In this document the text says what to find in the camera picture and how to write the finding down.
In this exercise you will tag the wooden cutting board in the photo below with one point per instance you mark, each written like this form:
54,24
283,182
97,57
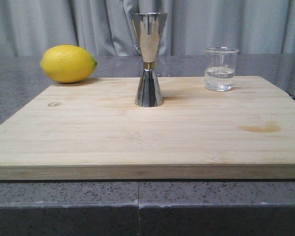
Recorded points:
94,130

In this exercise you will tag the grey curtain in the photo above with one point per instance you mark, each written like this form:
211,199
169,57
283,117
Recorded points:
104,27

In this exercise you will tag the steel double jigger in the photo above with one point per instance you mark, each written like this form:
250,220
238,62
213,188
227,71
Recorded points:
148,28

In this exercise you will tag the glass beaker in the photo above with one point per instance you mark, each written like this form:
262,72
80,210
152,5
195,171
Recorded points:
220,68

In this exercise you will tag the yellow lemon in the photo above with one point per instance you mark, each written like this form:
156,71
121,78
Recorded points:
68,63

